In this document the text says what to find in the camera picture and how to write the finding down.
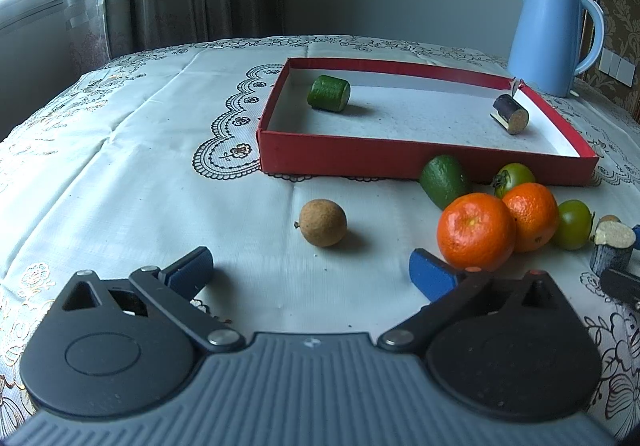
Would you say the light blue electric kettle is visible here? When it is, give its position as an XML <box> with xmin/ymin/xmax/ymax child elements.
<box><xmin>507</xmin><ymin>0</ymin><xmax>606</xmax><ymax>98</ymax></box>

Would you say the brown longan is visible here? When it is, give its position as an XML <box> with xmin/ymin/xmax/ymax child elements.
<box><xmin>294</xmin><ymin>199</ymin><xmax>348</xmax><ymax>248</ymax></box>

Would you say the green cucumber piece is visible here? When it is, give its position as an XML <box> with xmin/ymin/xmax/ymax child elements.
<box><xmin>307</xmin><ymin>74</ymin><xmax>351</xmax><ymax>113</ymax></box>

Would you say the dark eggplant piece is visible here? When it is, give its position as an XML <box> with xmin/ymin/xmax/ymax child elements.
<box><xmin>489</xmin><ymin>93</ymin><xmax>530</xmax><ymax>134</ymax></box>
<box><xmin>590</xmin><ymin>220</ymin><xmax>637</xmax><ymax>277</ymax></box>

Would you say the green avocado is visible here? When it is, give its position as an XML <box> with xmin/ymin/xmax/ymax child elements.
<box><xmin>419</xmin><ymin>155</ymin><xmax>473</xmax><ymax>211</ymax></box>

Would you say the window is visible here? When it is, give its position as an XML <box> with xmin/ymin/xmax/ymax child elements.
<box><xmin>0</xmin><ymin>0</ymin><xmax>66</xmax><ymax>34</ymax></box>

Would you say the white wall switch panel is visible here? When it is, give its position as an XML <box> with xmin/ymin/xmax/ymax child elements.
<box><xmin>600</xmin><ymin>47</ymin><xmax>637</xmax><ymax>87</ymax></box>

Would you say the large orange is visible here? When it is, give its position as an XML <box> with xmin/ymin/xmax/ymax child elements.
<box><xmin>436</xmin><ymin>193</ymin><xmax>517</xmax><ymax>273</ymax></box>

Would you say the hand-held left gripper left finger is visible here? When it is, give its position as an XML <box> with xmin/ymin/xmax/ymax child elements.
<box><xmin>61</xmin><ymin>247</ymin><xmax>246</xmax><ymax>353</ymax></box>

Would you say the white embroidered tablecloth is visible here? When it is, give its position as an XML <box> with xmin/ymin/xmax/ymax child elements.
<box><xmin>0</xmin><ymin>36</ymin><xmax>640</xmax><ymax>446</ymax></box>

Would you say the small orange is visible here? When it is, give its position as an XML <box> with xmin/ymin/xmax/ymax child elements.
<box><xmin>501</xmin><ymin>182</ymin><xmax>560</xmax><ymax>253</ymax></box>

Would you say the red cardboard box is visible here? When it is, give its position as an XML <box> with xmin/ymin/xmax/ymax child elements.
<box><xmin>256</xmin><ymin>57</ymin><xmax>600</xmax><ymax>187</ymax></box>

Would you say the green tomato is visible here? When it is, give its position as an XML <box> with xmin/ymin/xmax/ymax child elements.
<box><xmin>492</xmin><ymin>163</ymin><xmax>537</xmax><ymax>199</ymax></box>
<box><xmin>551</xmin><ymin>200</ymin><xmax>593</xmax><ymax>250</ymax></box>

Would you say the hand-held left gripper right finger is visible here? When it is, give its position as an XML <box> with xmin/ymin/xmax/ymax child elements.
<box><xmin>377</xmin><ymin>248</ymin><xmax>584</xmax><ymax>352</ymax></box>

